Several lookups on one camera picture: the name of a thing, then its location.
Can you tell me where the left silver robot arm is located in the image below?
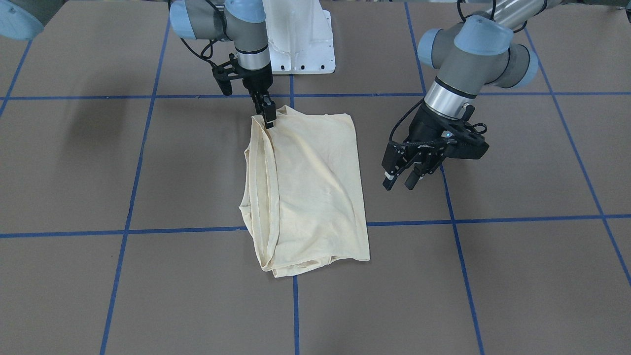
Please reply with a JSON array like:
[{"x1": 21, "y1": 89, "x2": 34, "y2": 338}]
[{"x1": 382, "y1": 0, "x2": 561, "y2": 190}]

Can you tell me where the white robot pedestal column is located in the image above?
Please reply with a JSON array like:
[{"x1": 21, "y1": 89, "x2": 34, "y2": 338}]
[{"x1": 263, "y1": 0, "x2": 336, "y2": 75}]

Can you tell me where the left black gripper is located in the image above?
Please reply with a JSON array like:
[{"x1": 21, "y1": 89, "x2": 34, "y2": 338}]
[{"x1": 382, "y1": 104, "x2": 456, "y2": 191}]

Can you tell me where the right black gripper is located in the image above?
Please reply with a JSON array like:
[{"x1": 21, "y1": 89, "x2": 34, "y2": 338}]
[{"x1": 243, "y1": 67, "x2": 277, "y2": 129}]

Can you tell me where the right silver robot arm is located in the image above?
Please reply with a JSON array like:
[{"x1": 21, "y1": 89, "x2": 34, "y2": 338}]
[{"x1": 167, "y1": 0, "x2": 277, "y2": 129}]

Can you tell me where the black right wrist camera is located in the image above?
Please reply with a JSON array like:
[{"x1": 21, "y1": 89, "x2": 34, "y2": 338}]
[{"x1": 211, "y1": 53, "x2": 243, "y2": 97}]

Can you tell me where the cream long-sleeve printed shirt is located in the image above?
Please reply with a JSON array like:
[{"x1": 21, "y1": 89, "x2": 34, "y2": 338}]
[{"x1": 239, "y1": 106, "x2": 370, "y2": 278}]

